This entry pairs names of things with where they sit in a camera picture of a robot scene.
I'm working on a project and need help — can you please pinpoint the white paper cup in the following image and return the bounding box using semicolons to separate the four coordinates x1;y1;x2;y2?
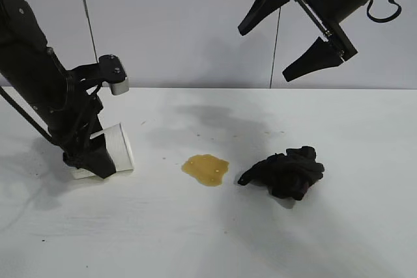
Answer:
66;122;136;181

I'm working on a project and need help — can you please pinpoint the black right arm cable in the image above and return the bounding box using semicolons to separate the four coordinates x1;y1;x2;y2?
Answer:
367;0;402;24

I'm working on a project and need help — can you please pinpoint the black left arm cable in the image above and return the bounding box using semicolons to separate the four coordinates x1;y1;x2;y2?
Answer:
0;86;55;145

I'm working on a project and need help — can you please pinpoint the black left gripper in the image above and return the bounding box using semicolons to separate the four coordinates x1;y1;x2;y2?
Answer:
0;46;117;180

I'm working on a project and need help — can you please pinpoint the black cloth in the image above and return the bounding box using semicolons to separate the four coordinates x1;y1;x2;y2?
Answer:
237;145;326;201

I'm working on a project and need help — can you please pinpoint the brown liquid spill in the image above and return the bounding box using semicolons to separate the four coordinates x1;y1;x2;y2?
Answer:
180;154;231;188

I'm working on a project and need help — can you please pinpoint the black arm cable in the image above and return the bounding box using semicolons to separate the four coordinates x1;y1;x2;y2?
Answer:
367;0;402;24
0;86;55;145

